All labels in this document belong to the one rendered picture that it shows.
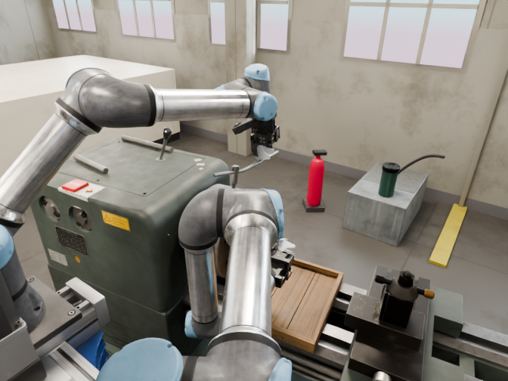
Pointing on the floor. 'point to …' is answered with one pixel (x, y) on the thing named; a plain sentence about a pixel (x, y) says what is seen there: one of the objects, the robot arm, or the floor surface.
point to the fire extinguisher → (315, 184)
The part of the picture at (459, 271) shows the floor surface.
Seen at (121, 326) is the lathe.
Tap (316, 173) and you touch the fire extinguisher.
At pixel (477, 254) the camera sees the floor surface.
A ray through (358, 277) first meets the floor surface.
